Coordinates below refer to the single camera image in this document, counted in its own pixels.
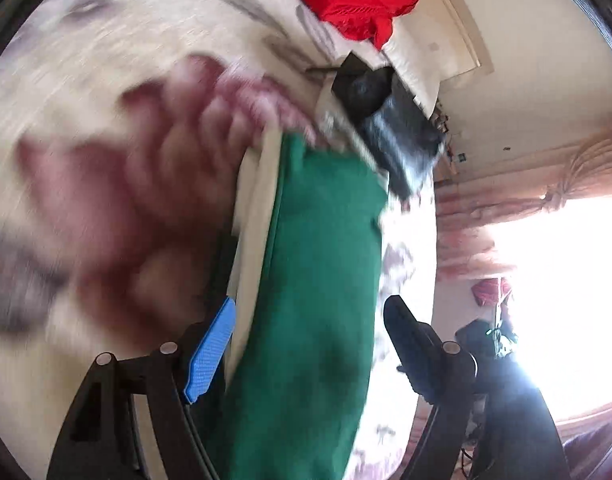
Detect cream bed headboard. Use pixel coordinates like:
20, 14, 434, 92
420, 0, 495, 92

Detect red cloth on sill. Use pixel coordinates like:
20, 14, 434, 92
471, 278, 512, 308

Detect white pillow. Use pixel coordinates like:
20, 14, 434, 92
381, 21, 440, 118

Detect folded black leather garment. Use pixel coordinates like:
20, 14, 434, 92
305, 53, 446, 202

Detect floral purple bed blanket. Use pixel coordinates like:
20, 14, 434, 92
0, 0, 440, 480

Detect pink floral curtain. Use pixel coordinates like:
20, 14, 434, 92
435, 125, 612, 282

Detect green varsity jacket cream sleeves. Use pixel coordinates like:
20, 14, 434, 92
204, 134, 386, 479

